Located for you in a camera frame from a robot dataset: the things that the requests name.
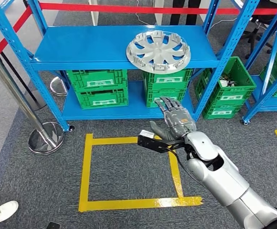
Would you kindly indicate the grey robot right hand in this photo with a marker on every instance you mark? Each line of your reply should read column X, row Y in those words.
column 176, row 123

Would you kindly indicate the silver plastic wheel hubcap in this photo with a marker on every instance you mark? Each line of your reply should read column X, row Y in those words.
column 158, row 52

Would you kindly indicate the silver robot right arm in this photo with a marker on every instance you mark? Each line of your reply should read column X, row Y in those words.
column 224, row 180

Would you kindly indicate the blue metal shelf rack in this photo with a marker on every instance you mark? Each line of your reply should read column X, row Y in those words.
column 81, row 47
column 269, row 101

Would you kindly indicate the person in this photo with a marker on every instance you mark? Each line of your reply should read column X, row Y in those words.
column 176, row 12

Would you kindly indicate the long red barrier belt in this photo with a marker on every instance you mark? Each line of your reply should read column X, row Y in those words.
column 129, row 9

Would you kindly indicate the black office chair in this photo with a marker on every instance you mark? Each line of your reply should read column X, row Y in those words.
column 254, row 33

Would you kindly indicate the white table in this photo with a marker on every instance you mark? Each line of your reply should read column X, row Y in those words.
column 94, row 12

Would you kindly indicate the black flat object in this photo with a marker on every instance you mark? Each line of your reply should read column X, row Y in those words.
column 53, row 226

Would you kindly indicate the short red barrier belt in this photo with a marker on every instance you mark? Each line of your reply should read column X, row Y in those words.
column 14, row 28

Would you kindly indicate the person's foot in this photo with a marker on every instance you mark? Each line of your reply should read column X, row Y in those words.
column 7, row 210

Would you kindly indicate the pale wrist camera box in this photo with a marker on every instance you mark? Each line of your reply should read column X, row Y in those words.
column 150, row 142

